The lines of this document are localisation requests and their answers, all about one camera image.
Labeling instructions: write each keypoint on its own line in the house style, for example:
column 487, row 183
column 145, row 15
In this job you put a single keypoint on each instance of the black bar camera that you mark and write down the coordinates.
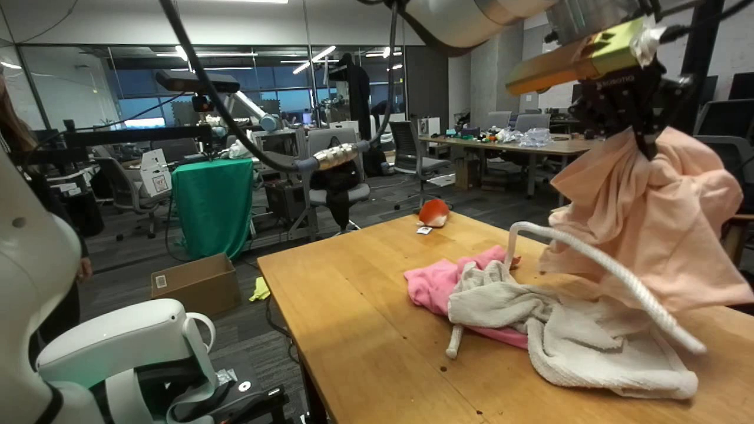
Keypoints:
column 195, row 80

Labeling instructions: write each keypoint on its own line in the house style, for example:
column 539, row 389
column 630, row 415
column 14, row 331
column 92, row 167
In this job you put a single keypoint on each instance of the green cloth cover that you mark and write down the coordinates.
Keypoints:
column 212, row 203

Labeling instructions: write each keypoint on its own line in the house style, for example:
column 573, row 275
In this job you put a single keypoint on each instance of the black computer monitor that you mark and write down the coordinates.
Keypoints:
column 742, row 84

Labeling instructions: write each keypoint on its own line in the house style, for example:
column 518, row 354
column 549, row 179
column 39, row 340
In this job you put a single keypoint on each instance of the grey mesh chair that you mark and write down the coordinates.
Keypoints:
column 405, row 144

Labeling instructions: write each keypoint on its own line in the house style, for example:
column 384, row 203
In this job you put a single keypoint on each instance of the small brown cardboard box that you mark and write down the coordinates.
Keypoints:
column 467, row 172

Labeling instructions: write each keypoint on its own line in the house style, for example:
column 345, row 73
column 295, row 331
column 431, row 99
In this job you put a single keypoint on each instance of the black office chair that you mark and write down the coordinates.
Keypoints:
column 338, row 192

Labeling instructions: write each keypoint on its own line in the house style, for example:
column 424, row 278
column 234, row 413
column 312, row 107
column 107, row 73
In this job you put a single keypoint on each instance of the black vertical pole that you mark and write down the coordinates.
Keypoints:
column 703, row 48

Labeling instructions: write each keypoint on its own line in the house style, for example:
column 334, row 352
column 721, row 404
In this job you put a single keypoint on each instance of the small open cardboard box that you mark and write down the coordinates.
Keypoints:
column 195, row 283

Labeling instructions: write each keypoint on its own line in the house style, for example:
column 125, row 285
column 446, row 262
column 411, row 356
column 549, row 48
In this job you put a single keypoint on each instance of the magenta pink cloth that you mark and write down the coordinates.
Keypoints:
column 436, row 283

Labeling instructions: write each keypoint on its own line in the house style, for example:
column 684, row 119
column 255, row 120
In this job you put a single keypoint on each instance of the long wooden office table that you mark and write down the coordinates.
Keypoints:
column 502, row 144

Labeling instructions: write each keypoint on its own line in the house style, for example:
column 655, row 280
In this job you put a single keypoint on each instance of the white sign board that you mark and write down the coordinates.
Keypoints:
column 155, row 172

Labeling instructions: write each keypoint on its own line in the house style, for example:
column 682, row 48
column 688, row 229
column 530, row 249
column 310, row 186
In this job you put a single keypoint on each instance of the red tomato plush toy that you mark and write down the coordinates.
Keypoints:
column 434, row 213

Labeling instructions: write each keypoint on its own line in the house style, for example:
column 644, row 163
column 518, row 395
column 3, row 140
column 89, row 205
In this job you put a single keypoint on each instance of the peach cloth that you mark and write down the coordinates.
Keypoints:
column 650, row 227

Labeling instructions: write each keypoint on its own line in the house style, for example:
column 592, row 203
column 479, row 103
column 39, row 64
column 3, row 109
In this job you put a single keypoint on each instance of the yellow green rag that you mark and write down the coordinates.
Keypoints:
column 260, row 291

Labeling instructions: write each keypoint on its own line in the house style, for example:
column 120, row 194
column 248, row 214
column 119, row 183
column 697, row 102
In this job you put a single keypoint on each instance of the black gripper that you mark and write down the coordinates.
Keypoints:
column 619, row 102

